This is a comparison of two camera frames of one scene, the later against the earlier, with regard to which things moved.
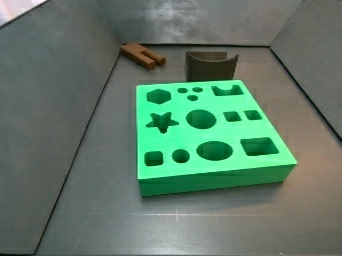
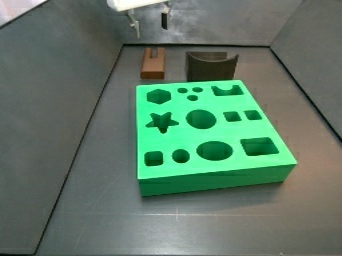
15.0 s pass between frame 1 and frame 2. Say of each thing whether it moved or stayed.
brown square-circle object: moved
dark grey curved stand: stayed
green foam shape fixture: stayed
